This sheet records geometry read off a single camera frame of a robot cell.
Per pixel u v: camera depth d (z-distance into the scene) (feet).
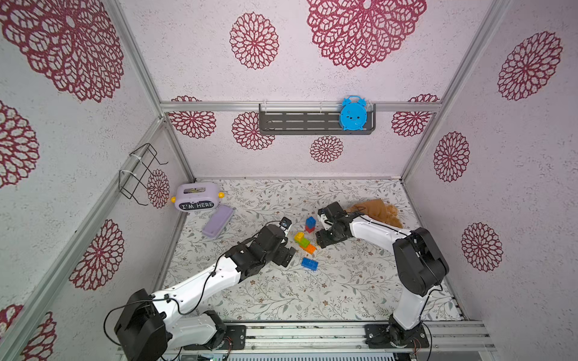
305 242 3.07
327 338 2.48
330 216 2.50
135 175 2.46
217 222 3.28
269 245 1.91
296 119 3.05
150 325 1.27
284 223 2.26
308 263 2.95
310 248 3.07
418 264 1.58
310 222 3.17
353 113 2.93
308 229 3.28
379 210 3.12
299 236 3.02
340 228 2.28
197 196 3.30
